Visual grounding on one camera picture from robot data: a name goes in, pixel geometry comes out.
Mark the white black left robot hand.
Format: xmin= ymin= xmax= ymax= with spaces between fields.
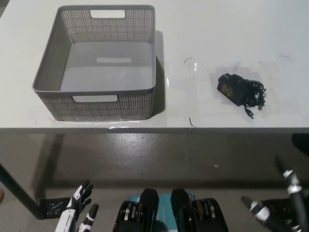
xmin=55 ymin=179 xmax=99 ymax=232

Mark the black power adapter with cord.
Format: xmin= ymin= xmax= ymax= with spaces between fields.
xmin=217 ymin=73 xmax=267 ymax=119

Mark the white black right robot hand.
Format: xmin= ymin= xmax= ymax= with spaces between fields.
xmin=241 ymin=156 xmax=305 ymax=232

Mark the dark rounded object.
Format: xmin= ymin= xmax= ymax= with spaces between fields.
xmin=291 ymin=132 xmax=309 ymax=158

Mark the black table leg with footplate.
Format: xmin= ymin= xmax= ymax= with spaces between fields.
xmin=0 ymin=162 xmax=71 ymax=220
xmin=262 ymin=198 xmax=292 ymax=219

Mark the grey perforated plastic basket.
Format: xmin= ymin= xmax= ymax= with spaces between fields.
xmin=32 ymin=4 xmax=157 ymax=122

